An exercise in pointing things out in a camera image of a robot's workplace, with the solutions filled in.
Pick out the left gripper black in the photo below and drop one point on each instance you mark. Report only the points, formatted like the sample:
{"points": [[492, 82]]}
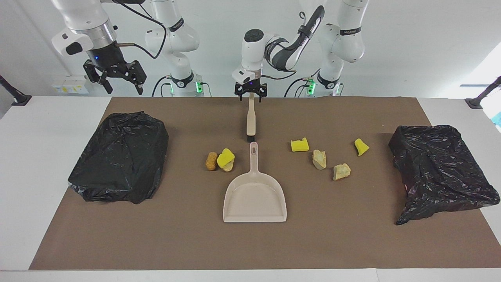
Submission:
{"points": [[250, 88]]}

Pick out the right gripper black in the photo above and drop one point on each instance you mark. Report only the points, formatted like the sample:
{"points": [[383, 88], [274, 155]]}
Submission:
{"points": [[107, 58]]}

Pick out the beige hand brush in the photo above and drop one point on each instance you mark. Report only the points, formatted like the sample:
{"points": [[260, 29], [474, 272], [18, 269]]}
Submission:
{"points": [[250, 117]]}

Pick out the yellow sponge piece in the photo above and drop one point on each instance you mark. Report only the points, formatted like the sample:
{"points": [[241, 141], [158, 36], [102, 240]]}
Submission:
{"points": [[361, 147], [299, 146], [225, 158]]}

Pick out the beige foam chunk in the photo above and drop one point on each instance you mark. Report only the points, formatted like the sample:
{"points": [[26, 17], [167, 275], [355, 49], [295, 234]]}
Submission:
{"points": [[228, 167], [341, 171], [319, 159]]}

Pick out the brown foam chunk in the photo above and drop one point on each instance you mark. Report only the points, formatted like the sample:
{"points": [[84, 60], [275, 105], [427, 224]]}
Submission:
{"points": [[211, 161]]}

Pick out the beige plastic dustpan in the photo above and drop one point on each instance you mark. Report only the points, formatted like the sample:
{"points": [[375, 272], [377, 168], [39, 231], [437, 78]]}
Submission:
{"points": [[254, 196]]}

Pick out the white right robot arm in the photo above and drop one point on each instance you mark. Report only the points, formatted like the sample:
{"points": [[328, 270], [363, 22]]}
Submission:
{"points": [[176, 43]]}

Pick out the right base green lit box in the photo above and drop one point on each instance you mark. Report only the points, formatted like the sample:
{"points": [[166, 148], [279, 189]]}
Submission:
{"points": [[199, 87]]}

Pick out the base green lit box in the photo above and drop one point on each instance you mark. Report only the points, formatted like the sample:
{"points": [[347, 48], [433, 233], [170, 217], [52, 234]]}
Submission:
{"points": [[199, 87], [311, 87]]}

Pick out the left base green lit box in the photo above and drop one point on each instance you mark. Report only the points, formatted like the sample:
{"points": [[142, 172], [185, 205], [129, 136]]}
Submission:
{"points": [[311, 87]]}

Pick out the left black garbage bag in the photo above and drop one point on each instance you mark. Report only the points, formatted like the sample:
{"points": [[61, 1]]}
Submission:
{"points": [[117, 156]]}

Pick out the black garbage bag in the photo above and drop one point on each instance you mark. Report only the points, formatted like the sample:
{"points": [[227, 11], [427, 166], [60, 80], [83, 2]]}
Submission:
{"points": [[117, 156], [442, 172]]}

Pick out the brown table mat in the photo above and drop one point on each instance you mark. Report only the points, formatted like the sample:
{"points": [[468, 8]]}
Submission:
{"points": [[250, 243]]}

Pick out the right black garbage bag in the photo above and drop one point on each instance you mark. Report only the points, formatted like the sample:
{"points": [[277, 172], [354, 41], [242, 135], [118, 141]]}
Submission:
{"points": [[442, 172]]}

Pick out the teal object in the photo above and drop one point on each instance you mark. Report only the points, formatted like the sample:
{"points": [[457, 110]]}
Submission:
{"points": [[498, 117]]}

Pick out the white wall outlet box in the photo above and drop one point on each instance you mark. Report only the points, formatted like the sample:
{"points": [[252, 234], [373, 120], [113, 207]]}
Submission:
{"points": [[72, 84]]}

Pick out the black camera stand clamp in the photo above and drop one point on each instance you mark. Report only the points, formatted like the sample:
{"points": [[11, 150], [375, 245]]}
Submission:
{"points": [[17, 100], [475, 102]]}

